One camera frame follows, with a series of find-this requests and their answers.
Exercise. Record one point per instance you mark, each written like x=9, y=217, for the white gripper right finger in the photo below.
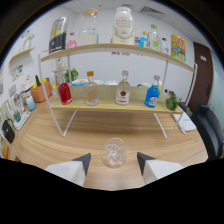
x=156, y=168

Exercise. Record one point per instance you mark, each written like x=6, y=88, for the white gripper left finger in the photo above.
x=71, y=170

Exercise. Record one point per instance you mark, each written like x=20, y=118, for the clear bottle orange cap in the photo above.
x=92, y=95

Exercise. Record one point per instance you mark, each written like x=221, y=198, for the white milk bottle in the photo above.
x=122, y=28

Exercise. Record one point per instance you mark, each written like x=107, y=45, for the green small cup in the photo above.
x=17, y=116

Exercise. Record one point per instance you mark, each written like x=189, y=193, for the clear glass with ice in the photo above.
x=114, y=153

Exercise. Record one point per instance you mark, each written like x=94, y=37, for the white notebook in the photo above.
x=185, y=122

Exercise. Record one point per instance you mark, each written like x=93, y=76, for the black chair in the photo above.
x=210, y=130

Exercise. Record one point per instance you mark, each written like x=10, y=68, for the small green plant ornament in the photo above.
x=172, y=102

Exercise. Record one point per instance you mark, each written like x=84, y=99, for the white kitchen scale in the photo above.
x=23, y=120

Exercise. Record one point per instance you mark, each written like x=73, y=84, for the blue liquid bottle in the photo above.
x=152, y=97

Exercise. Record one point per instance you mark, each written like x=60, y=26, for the black kettle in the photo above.
x=8, y=132

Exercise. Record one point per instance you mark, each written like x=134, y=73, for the red liquid bottle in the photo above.
x=65, y=94

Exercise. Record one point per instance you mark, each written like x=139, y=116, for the white blue small bottle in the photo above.
x=30, y=104

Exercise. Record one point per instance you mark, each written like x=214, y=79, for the clear bottle red label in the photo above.
x=123, y=95

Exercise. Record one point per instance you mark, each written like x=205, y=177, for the orange basket with fruit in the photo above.
x=41, y=94

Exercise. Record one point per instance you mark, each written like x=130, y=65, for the blue-rimmed bowl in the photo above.
x=80, y=82

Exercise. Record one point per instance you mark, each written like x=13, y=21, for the green potted plant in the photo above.
x=71, y=75

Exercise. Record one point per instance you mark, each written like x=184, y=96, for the brown door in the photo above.
x=200, y=76

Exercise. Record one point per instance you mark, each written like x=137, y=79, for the white flower vase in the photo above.
x=59, y=64

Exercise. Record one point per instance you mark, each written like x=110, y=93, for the clear bottle blue cap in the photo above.
x=165, y=47

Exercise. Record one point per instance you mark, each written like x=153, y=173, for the yellow orange drink can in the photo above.
x=178, y=47

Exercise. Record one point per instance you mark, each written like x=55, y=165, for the pink liquid bottle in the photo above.
x=71, y=42

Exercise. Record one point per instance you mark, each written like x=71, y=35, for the clear bottle green cap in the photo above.
x=153, y=38

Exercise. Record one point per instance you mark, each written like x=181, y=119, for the tall silver black can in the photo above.
x=58, y=36

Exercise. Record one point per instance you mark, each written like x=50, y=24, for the dark ceiling air vent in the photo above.
x=151, y=10

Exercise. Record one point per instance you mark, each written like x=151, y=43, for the square ceiling vent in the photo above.
x=127, y=5

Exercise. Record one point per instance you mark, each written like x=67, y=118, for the white-frame wooden two-tier shelf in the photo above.
x=110, y=105

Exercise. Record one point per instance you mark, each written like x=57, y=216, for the wooden wall shelf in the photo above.
x=21, y=54

